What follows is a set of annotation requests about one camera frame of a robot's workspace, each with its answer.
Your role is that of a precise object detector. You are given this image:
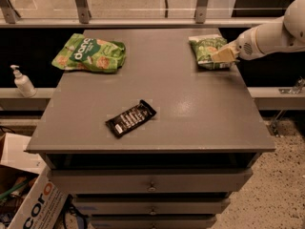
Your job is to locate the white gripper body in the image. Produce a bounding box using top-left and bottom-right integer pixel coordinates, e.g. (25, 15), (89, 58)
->
(228, 28), (264, 60)

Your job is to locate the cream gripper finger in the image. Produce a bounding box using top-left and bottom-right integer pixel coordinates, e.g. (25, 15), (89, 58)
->
(211, 48), (239, 63)

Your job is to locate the green jalapeno chip bag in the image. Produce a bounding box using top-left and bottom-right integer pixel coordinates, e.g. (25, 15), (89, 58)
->
(189, 34), (235, 71)

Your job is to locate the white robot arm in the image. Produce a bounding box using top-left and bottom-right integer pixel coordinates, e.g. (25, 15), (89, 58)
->
(211, 0), (305, 62)

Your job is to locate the black rxbar chocolate bar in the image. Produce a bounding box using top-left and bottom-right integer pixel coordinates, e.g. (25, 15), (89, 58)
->
(105, 99), (156, 137)

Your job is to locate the green dang snack bag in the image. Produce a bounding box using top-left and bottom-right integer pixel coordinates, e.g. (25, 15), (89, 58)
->
(51, 33), (126, 73)

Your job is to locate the grey drawer cabinet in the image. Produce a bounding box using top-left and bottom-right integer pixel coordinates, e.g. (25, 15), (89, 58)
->
(28, 29), (275, 229)

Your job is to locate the top drawer knob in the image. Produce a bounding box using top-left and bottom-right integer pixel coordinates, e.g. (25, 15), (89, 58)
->
(147, 182), (157, 192)

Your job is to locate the drawer knob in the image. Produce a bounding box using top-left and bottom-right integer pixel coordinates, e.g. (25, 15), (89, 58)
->
(149, 208), (157, 216)
(147, 182), (157, 192)

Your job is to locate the white pump sanitizer bottle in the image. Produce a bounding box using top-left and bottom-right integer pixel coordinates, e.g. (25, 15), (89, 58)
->
(10, 65), (36, 97)

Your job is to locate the white cardboard box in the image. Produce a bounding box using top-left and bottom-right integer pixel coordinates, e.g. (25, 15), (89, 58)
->
(0, 133), (67, 229)

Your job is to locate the metal floor bracket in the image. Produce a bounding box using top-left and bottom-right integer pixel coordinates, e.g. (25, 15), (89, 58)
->
(279, 77), (305, 94)

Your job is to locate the black cable on floor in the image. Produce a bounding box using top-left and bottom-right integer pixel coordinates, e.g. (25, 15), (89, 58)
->
(61, 196), (90, 229)

